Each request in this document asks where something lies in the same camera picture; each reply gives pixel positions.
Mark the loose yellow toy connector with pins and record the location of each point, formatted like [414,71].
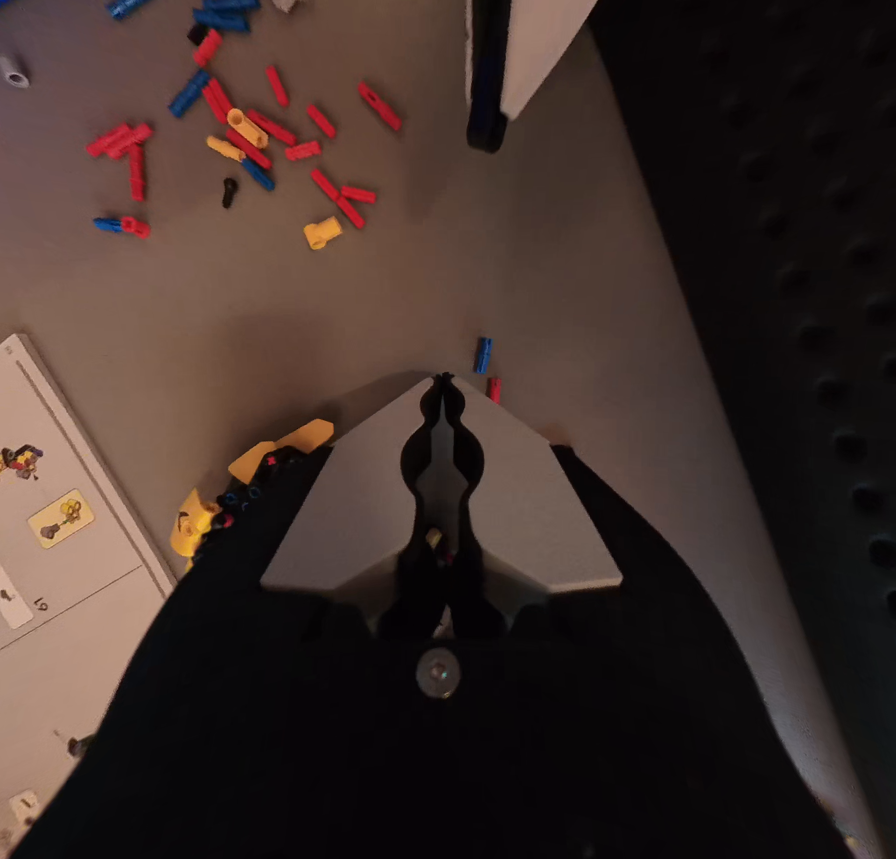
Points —
[322,232]

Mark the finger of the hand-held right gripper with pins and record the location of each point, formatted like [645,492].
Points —
[553,19]

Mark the small grey toy bushing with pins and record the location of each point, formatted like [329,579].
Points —
[14,71]

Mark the dark dotted panel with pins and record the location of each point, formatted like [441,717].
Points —
[805,313]

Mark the blue toy pin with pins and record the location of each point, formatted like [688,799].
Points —
[484,355]

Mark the building instruction book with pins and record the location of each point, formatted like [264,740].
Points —
[70,593]

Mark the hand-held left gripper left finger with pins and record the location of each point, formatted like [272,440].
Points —
[336,523]

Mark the pile of red blue pins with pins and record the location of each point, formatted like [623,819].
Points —
[379,106]

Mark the toy brick car chassis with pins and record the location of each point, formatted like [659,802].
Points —
[192,523]

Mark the loose red toy pin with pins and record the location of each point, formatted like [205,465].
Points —
[494,390]

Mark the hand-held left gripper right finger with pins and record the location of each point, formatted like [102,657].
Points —
[546,523]

